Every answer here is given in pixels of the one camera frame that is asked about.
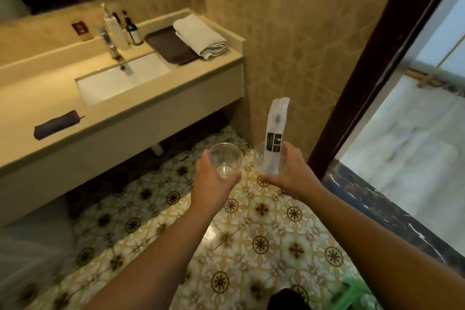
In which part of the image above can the person's left hand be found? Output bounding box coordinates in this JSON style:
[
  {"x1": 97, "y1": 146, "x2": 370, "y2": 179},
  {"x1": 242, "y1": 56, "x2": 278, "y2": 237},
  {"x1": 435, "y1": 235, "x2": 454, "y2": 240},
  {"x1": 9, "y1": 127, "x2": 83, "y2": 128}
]
[{"x1": 190, "y1": 149, "x2": 242, "y2": 215}]

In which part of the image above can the person's right hand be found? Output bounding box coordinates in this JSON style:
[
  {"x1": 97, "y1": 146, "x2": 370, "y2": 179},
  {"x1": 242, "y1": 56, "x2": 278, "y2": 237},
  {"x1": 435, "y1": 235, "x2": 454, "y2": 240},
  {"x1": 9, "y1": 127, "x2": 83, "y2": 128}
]
[{"x1": 259, "y1": 141, "x2": 325, "y2": 201}]

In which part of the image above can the clear glass cup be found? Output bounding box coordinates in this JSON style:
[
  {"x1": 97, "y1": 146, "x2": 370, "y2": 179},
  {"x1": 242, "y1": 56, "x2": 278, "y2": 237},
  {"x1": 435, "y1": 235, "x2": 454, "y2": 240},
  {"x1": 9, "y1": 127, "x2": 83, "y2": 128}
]
[
  {"x1": 208, "y1": 143, "x2": 243, "y2": 179},
  {"x1": 253, "y1": 142, "x2": 286, "y2": 177}
]

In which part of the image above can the white toothbrush packet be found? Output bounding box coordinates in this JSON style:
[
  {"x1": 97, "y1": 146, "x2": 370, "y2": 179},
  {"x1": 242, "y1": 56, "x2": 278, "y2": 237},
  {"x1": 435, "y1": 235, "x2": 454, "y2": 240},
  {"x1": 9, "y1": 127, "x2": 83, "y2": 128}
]
[{"x1": 262, "y1": 97, "x2": 290, "y2": 175}]

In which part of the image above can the person's right forearm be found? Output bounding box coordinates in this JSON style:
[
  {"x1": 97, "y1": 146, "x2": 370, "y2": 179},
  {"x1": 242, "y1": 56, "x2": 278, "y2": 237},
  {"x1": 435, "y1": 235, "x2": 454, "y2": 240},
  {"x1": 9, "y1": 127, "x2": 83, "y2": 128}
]
[{"x1": 296, "y1": 184, "x2": 465, "y2": 310}]

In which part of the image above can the person's left forearm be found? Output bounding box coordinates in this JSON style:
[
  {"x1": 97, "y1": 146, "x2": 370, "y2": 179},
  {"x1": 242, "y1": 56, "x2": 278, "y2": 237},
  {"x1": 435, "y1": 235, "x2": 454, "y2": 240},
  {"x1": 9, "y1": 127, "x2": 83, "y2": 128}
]
[{"x1": 82, "y1": 201, "x2": 227, "y2": 310}]

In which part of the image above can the beige vanity counter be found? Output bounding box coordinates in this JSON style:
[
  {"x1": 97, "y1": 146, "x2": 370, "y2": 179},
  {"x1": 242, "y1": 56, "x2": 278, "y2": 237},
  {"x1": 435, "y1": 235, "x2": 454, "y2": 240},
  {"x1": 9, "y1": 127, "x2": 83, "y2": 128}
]
[{"x1": 0, "y1": 8, "x2": 245, "y2": 227}]

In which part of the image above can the white rectangular sink basin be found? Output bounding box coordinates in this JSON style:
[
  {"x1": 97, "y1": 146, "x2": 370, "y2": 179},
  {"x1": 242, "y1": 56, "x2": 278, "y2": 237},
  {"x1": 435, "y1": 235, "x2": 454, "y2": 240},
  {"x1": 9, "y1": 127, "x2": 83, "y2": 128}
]
[{"x1": 76, "y1": 53, "x2": 171, "y2": 107}]

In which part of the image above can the dark brown tray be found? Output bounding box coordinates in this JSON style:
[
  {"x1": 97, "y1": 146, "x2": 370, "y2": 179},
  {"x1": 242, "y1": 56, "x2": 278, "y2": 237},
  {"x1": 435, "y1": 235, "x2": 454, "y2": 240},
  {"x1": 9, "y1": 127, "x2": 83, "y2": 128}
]
[{"x1": 145, "y1": 26, "x2": 201, "y2": 66}]

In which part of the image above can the white folded towel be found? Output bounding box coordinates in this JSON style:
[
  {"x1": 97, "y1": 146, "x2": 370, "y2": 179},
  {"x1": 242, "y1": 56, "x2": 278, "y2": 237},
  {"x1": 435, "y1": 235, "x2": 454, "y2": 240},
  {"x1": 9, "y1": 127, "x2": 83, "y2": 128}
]
[{"x1": 173, "y1": 14, "x2": 228, "y2": 60}]

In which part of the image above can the person's dark trouser leg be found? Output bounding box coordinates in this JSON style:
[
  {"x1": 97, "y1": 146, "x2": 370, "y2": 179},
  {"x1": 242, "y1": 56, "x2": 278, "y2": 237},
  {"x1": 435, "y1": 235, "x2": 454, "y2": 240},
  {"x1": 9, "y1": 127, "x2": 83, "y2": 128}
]
[{"x1": 268, "y1": 288, "x2": 309, "y2": 310}]

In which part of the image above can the chrome sink faucet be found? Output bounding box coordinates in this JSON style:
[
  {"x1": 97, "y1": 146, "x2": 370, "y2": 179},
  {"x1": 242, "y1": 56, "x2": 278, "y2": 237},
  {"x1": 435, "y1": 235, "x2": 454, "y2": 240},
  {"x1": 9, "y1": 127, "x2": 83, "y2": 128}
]
[{"x1": 97, "y1": 26, "x2": 133, "y2": 76}]

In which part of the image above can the dark glass pump bottle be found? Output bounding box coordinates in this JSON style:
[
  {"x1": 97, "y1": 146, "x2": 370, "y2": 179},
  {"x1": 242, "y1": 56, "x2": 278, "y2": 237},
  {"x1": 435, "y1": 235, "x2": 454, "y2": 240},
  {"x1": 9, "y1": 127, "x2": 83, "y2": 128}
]
[{"x1": 122, "y1": 10, "x2": 144, "y2": 47}]

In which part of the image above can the green plastic object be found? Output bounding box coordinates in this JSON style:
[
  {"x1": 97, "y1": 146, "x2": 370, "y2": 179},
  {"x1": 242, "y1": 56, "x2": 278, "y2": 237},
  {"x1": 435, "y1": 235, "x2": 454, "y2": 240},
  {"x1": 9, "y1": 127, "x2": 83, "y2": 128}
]
[{"x1": 329, "y1": 274, "x2": 383, "y2": 310}]

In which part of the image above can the dark purple pouch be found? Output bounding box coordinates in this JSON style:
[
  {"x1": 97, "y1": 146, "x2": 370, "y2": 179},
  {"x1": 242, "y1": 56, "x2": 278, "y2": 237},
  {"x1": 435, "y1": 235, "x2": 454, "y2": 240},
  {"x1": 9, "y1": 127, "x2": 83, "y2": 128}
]
[{"x1": 34, "y1": 110, "x2": 85, "y2": 140}]

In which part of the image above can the white pump dispenser bottle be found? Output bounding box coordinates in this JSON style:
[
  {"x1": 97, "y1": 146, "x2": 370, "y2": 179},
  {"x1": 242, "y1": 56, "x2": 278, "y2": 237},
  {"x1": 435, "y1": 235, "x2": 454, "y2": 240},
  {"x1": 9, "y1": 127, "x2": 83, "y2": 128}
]
[{"x1": 101, "y1": 3, "x2": 130, "y2": 51}]

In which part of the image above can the dark brown door frame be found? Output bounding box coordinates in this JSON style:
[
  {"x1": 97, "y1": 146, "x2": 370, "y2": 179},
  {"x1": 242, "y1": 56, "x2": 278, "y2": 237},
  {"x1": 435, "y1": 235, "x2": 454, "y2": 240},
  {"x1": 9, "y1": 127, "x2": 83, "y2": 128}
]
[{"x1": 307, "y1": 0, "x2": 465, "y2": 180}]

